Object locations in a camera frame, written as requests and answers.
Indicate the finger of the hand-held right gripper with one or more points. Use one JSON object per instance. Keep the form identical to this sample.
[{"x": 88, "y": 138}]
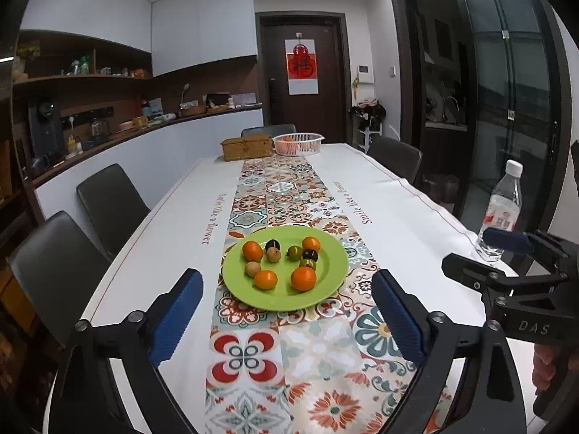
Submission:
[
  {"x": 506, "y": 239},
  {"x": 475, "y": 275}
]

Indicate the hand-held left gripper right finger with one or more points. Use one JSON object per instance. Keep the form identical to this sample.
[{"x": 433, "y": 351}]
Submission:
[{"x": 398, "y": 321}]

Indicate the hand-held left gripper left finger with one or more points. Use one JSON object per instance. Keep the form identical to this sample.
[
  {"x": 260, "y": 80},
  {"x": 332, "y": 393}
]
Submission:
[{"x": 178, "y": 316}]

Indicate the tan round fruit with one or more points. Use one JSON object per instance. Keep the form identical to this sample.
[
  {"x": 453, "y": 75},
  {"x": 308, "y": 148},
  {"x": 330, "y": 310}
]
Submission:
[
  {"x": 272, "y": 256},
  {"x": 252, "y": 269}
]

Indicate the green plate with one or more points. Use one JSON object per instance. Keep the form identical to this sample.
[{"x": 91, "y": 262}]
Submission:
[{"x": 330, "y": 262}]

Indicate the orange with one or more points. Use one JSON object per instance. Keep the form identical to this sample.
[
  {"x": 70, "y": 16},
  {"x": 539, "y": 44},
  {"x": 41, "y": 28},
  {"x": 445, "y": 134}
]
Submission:
[
  {"x": 265, "y": 279},
  {"x": 252, "y": 250},
  {"x": 303, "y": 278},
  {"x": 311, "y": 244},
  {"x": 289, "y": 144}
]

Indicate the green round fruit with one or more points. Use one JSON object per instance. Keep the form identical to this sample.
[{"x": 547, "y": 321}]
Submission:
[
  {"x": 307, "y": 264},
  {"x": 295, "y": 252}
]

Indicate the dark purple round fruit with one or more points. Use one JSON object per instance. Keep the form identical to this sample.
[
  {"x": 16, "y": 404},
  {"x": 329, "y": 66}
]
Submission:
[
  {"x": 272, "y": 244},
  {"x": 310, "y": 255}
]

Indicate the person's right hand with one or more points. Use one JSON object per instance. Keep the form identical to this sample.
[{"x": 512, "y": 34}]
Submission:
[{"x": 545, "y": 366}]

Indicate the clear water bottle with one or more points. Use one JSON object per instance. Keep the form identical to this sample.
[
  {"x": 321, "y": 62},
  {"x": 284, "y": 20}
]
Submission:
[{"x": 500, "y": 217}]

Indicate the patterned table runner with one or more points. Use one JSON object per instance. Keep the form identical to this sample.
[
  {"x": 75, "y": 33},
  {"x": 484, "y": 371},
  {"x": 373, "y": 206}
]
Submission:
[{"x": 316, "y": 348}]

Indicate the grey chair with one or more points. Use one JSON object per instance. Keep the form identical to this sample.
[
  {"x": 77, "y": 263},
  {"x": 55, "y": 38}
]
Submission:
[
  {"x": 49, "y": 271},
  {"x": 108, "y": 208},
  {"x": 393, "y": 156},
  {"x": 267, "y": 129}
]

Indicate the glass sliding door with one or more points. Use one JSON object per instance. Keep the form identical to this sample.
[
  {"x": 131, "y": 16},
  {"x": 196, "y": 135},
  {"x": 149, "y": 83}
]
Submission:
[{"x": 506, "y": 77}]

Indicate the white counter cabinet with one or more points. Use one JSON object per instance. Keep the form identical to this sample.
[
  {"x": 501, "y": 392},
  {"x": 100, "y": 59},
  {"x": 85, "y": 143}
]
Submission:
[{"x": 181, "y": 144}]

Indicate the wicker box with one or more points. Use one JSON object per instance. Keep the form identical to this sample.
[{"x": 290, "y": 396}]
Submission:
[{"x": 246, "y": 148}]

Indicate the pile of bags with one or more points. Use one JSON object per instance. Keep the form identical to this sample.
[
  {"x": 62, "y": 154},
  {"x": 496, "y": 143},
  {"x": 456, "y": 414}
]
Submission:
[{"x": 368, "y": 113}]

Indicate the white plastic basket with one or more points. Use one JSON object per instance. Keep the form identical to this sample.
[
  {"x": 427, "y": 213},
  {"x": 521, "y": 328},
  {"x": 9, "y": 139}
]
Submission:
[{"x": 312, "y": 143}]

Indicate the glass jug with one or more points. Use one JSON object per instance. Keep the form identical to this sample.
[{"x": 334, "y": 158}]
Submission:
[{"x": 98, "y": 129}]

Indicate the woven basket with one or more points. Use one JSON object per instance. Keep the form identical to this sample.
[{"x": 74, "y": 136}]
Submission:
[{"x": 192, "y": 110}]

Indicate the dark wooden cabinet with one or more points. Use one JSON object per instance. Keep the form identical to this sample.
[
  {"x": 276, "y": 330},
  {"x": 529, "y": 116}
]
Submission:
[{"x": 9, "y": 190}]

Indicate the dark brown door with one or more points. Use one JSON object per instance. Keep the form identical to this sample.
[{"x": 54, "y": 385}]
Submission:
[{"x": 325, "y": 113}]

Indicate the black power strip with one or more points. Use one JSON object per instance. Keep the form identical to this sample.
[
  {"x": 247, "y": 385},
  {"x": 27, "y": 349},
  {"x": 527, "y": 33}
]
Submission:
[{"x": 86, "y": 116}]

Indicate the white desk lamp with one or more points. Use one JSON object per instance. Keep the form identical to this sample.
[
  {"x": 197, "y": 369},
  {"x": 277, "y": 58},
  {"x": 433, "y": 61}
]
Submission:
[{"x": 185, "y": 92}]

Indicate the black coffee machine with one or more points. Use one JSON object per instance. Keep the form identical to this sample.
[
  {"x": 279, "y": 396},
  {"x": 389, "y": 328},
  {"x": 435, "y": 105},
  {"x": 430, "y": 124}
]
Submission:
[{"x": 45, "y": 131}]

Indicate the orange box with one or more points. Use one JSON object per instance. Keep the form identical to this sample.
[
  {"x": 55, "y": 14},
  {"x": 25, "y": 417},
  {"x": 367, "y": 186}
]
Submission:
[{"x": 139, "y": 73}]

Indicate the green bottle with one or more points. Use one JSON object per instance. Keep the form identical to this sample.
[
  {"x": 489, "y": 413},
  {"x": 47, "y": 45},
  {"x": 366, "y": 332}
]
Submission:
[{"x": 84, "y": 66}]

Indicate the red and white door poster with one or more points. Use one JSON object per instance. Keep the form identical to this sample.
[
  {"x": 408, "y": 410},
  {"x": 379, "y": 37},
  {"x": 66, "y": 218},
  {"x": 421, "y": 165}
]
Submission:
[{"x": 300, "y": 68}]

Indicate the yellow flowers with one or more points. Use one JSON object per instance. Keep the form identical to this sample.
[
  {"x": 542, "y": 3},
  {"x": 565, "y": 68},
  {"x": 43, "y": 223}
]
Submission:
[{"x": 29, "y": 49}]

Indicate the white wall panel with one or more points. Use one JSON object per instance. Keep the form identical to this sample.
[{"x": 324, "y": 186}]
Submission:
[{"x": 365, "y": 74}]

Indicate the brown wall shelf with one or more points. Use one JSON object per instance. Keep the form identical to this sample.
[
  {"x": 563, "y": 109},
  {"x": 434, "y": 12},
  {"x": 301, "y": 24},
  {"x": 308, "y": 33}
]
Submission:
[{"x": 90, "y": 92}]

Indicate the white wall cabinet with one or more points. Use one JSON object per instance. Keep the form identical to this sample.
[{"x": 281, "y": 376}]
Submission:
[{"x": 203, "y": 22}]

